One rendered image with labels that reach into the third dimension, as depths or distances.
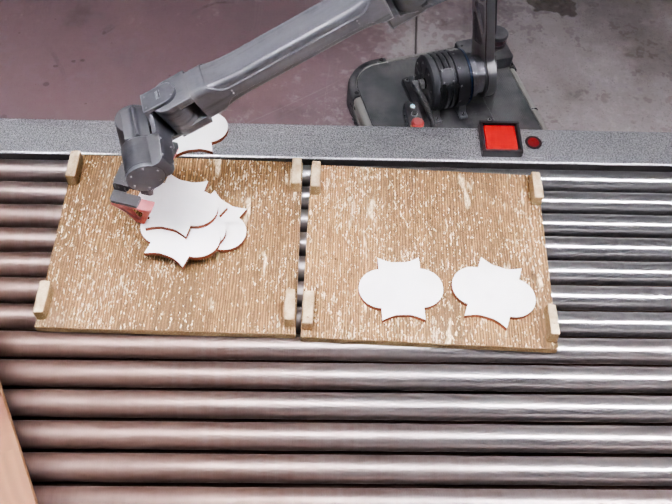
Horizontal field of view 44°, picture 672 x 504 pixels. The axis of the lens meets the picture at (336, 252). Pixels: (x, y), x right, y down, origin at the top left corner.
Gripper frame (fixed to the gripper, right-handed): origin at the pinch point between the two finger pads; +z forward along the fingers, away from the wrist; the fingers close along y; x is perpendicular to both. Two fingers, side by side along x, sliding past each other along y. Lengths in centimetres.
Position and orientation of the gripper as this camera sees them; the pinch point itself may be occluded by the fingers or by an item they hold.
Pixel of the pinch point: (150, 196)
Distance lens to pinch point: 145.4
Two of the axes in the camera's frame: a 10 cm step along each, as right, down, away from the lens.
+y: 2.3, -8.1, 5.4
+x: -9.7, -2.2, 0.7
